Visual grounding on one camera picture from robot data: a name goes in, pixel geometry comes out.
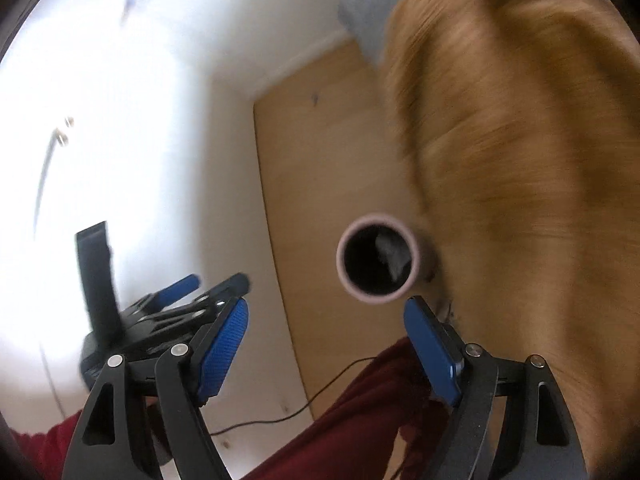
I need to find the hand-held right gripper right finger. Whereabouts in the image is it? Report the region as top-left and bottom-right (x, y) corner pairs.
(402, 296), (589, 480)

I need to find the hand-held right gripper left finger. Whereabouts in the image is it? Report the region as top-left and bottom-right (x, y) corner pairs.
(60, 297), (251, 480)

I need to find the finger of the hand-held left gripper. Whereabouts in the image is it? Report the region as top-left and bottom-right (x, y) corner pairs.
(149, 273), (202, 306)
(192, 273), (251, 314)

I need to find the pink cup dark inside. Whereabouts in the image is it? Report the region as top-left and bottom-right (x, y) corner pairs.
(335, 213), (427, 305)

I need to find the person's left forearm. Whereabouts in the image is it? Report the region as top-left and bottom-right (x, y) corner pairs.
(9, 406), (86, 480)

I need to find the person's red clothing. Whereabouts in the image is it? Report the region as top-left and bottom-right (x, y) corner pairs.
(239, 337), (453, 480)

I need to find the metal door knob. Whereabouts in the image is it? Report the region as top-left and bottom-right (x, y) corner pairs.
(52, 116), (76, 147)

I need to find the brown fleece blanket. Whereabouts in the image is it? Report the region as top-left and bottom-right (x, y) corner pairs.
(379, 0), (640, 480)

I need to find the black cable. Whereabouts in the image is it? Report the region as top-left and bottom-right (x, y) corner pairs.
(214, 356), (382, 437)

